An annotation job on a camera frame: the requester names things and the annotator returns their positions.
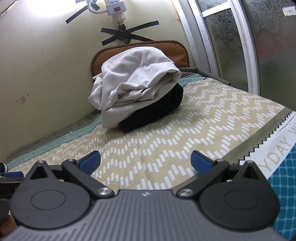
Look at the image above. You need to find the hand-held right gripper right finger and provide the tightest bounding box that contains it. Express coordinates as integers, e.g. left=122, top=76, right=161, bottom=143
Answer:
left=177, top=150, right=265, bottom=200

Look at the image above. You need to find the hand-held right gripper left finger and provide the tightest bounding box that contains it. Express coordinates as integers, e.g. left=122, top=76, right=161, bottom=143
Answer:
left=30, top=150, right=115, bottom=200

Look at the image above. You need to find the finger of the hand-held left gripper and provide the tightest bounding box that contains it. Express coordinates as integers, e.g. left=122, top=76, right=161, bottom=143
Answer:
left=0, top=162, right=25, bottom=186

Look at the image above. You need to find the white garment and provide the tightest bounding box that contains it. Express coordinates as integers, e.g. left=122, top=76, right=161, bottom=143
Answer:
left=88, top=46, right=182, bottom=129

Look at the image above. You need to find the person's left hand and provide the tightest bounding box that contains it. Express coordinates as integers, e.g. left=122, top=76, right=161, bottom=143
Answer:
left=0, top=214, right=17, bottom=235

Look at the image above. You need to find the beige zigzag patterned bedsheet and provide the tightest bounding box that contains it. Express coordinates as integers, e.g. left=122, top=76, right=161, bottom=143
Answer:
left=3, top=67, right=296, bottom=239

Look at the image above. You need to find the black printed garment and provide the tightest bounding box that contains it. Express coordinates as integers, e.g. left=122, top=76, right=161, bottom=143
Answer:
left=118, top=83, right=184, bottom=133

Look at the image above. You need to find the brown mesh cushion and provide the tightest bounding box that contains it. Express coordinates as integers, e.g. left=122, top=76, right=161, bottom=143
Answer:
left=91, top=40, right=190, bottom=80

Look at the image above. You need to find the black tape cross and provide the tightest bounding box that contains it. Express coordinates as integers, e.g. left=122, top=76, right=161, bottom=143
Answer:
left=100, top=20, right=160, bottom=46

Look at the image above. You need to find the frosted glass sliding window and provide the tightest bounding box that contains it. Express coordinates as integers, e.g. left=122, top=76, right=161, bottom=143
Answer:
left=172, top=0, right=296, bottom=109

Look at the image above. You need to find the black tape strip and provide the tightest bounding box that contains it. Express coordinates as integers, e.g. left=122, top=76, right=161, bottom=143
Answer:
left=65, top=6, right=89, bottom=25

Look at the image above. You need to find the white power strip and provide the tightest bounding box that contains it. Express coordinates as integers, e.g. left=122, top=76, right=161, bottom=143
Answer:
left=87, top=0, right=129, bottom=24

